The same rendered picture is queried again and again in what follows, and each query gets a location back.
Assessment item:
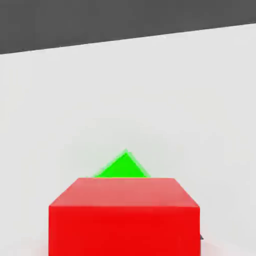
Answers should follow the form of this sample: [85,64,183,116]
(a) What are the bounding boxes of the small red cube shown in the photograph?
[48,177,201,256]

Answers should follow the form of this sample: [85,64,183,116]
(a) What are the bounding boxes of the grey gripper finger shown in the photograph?
[199,234,227,256]

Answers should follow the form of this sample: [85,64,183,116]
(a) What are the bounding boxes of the small green cube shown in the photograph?
[93,149,151,179]

